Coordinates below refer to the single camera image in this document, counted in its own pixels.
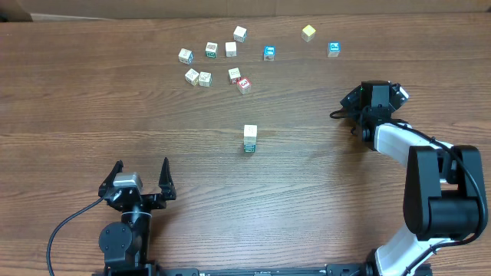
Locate green B wooden block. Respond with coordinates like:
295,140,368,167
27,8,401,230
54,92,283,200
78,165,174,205
205,42,218,58

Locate wooden block numeral one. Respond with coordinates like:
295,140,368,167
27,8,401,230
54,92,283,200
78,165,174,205
228,67,242,84

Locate green sided wooden block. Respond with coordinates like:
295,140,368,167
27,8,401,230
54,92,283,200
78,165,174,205
199,71,213,87

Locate blue top wooden block middle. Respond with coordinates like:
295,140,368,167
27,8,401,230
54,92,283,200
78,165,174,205
263,45,276,61

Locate blue sided wooden block left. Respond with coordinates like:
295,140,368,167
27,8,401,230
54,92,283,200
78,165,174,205
178,48,194,64

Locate X marked wooden block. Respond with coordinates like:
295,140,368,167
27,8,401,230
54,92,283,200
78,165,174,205
185,68,199,86

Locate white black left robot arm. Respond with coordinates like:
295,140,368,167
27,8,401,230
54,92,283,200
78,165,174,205
98,158,176,276

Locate red three wooden block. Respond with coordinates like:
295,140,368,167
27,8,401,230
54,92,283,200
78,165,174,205
236,77,252,94

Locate blue X wooden block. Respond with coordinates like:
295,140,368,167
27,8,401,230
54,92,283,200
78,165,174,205
243,125,258,141

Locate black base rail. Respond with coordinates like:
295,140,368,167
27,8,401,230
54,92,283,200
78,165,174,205
91,261,434,276

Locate blue top wooden block right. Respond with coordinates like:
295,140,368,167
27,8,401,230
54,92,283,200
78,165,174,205
327,41,341,58

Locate plain wooden block blue H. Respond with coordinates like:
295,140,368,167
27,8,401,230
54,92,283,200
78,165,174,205
244,137,257,146

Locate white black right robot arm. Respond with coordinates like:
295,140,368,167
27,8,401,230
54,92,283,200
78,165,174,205
326,80,488,275

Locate yellow top wooden block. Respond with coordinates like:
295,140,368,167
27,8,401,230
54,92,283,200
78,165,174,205
301,25,316,42

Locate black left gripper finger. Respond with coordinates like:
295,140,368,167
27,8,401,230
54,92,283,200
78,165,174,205
98,160,124,198
158,157,176,200

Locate green letter wooden block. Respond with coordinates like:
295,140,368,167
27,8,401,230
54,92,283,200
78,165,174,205
244,145,256,153

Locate plain wooden block red side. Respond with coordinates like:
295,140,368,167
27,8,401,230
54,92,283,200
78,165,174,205
225,42,237,58

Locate wooden block top centre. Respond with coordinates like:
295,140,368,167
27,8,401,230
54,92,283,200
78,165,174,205
233,26,247,43

